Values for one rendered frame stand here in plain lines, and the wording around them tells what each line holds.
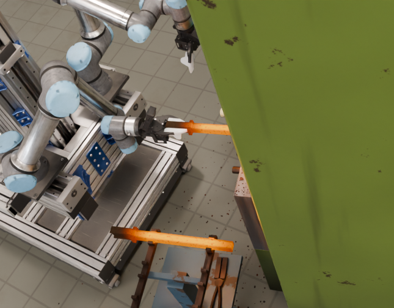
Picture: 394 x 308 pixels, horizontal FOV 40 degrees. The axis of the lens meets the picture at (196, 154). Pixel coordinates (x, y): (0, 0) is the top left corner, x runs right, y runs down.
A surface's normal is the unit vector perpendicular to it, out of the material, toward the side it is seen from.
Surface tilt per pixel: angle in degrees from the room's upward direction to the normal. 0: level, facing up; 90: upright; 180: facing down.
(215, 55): 90
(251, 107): 90
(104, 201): 0
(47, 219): 0
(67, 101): 85
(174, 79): 0
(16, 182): 95
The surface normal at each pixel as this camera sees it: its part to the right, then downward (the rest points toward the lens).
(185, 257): -0.25, -0.56
